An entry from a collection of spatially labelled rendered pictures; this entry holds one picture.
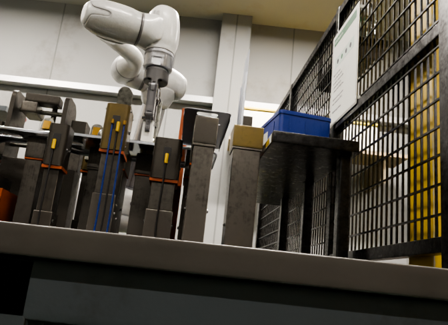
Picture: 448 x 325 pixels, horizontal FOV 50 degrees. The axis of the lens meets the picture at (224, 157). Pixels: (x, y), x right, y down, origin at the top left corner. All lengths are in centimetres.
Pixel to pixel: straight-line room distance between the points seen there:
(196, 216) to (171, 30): 71
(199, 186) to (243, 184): 27
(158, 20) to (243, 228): 68
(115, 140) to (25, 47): 428
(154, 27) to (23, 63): 390
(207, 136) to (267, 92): 392
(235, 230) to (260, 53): 397
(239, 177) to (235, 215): 10
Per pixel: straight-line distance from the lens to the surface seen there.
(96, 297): 68
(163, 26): 150
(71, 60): 519
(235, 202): 122
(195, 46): 508
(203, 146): 100
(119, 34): 148
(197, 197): 98
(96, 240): 64
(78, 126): 165
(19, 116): 174
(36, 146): 140
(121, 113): 118
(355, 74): 137
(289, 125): 141
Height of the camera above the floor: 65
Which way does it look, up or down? 15 degrees up
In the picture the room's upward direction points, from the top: 6 degrees clockwise
